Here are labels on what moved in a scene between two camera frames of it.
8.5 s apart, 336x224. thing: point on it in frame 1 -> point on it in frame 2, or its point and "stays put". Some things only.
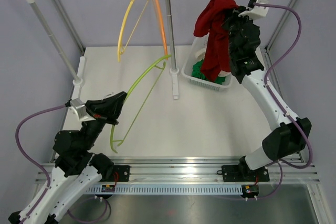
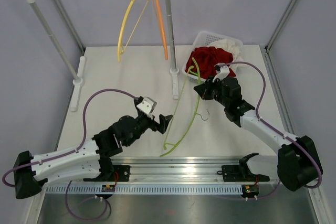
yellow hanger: [119, 51] stays put
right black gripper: [233, 17] -> [203, 90]
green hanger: [113, 141] -> [175, 146]
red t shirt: [208, 22] -> [202, 60]
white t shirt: [200, 55] -> [230, 46]
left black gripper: [107, 109] -> [161, 126]
